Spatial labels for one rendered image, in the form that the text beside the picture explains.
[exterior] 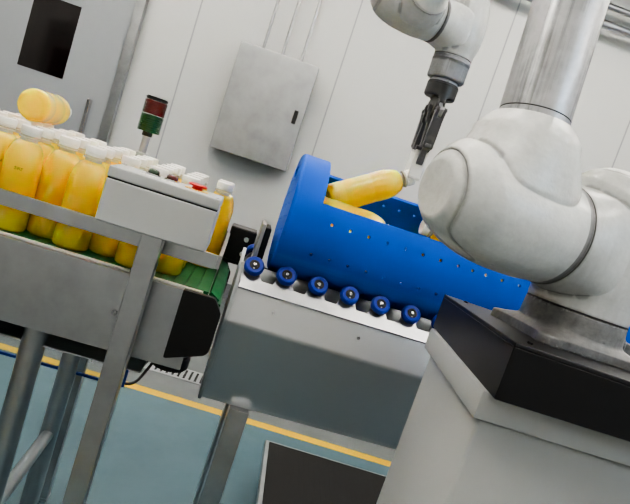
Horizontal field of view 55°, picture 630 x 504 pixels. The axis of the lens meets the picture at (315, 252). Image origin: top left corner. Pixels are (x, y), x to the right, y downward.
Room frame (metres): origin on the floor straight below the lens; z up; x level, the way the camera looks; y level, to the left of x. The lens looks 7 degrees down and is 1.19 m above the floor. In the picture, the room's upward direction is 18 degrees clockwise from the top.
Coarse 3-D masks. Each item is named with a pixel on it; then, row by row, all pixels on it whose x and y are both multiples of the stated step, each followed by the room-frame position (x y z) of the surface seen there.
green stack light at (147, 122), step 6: (144, 114) 1.69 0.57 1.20; (150, 114) 1.69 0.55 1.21; (144, 120) 1.69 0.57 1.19; (150, 120) 1.69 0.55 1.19; (156, 120) 1.70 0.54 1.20; (162, 120) 1.72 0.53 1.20; (138, 126) 1.70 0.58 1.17; (144, 126) 1.69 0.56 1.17; (150, 126) 1.69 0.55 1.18; (156, 126) 1.70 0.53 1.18; (150, 132) 1.70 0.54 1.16; (156, 132) 1.71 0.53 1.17
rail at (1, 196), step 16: (0, 192) 1.14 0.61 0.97; (16, 208) 1.15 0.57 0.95; (32, 208) 1.15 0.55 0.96; (48, 208) 1.16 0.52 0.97; (64, 208) 1.16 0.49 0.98; (80, 224) 1.16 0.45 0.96; (96, 224) 1.17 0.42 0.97; (128, 240) 1.18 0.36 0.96; (176, 256) 1.19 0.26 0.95; (192, 256) 1.20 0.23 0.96; (208, 256) 1.20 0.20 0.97
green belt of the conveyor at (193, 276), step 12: (36, 240) 1.17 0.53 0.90; (48, 240) 1.20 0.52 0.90; (84, 252) 1.20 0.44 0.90; (192, 264) 1.43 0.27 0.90; (156, 276) 1.20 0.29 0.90; (168, 276) 1.23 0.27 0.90; (180, 276) 1.27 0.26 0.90; (192, 276) 1.30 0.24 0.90; (204, 276) 1.34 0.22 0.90; (216, 276) 1.38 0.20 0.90; (204, 288) 1.23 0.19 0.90; (216, 288) 1.28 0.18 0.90
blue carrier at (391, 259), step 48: (288, 192) 1.49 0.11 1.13; (288, 240) 1.29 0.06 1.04; (336, 240) 1.30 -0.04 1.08; (384, 240) 1.31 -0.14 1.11; (432, 240) 1.33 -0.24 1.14; (336, 288) 1.39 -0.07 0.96; (384, 288) 1.35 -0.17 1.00; (432, 288) 1.34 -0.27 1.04; (480, 288) 1.35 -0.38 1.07; (528, 288) 1.36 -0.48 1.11
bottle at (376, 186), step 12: (348, 180) 1.44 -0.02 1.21; (360, 180) 1.43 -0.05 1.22; (372, 180) 1.43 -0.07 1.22; (384, 180) 1.43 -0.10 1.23; (396, 180) 1.44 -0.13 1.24; (336, 192) 1.41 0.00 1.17; (348, 192) 1.42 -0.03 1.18; (360, 192) 1.42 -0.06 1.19; (372, 192) 1.42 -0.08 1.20; (384, 192) 1.43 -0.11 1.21; (396, 192) 1.45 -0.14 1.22; (360, 204) 1.44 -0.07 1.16
